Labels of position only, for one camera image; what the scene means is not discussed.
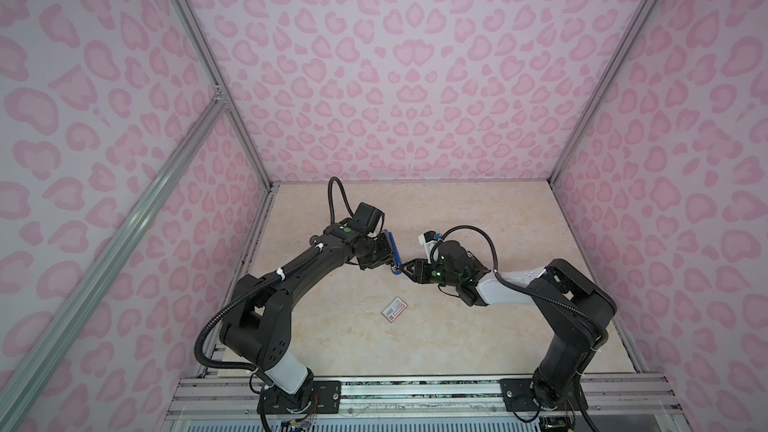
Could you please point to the aluminium diagonal frame bar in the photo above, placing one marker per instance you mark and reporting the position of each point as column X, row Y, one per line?
column 35, row 370

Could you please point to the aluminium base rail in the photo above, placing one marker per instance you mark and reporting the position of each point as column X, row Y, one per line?
column 614, row 402

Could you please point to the aluminium frame corner post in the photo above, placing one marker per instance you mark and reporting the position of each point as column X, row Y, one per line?
column 204, row 52
column 628, row 40

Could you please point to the aluminium frame corner post right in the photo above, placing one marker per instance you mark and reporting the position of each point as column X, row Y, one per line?
column 628, row 40

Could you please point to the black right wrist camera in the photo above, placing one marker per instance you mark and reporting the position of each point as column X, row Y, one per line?
column 428, row 240

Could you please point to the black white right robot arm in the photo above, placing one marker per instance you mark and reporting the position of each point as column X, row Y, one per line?
column 575, row 308

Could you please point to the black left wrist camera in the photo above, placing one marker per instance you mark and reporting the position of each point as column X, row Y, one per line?
column 365, row 219

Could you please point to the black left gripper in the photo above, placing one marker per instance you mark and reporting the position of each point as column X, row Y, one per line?
column 387, row 253

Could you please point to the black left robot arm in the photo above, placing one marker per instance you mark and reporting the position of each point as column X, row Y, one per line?
column 258, row 324

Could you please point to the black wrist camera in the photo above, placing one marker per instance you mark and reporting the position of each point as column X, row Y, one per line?
column 428, row 240
column 365, row 219

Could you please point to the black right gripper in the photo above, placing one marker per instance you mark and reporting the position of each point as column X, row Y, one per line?
column 419, row 274

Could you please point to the red white staple box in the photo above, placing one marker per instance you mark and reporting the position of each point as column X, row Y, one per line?
column 394, row 309

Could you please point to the aluminium frame corner post left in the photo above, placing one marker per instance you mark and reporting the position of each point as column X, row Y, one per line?
column 204, row 52

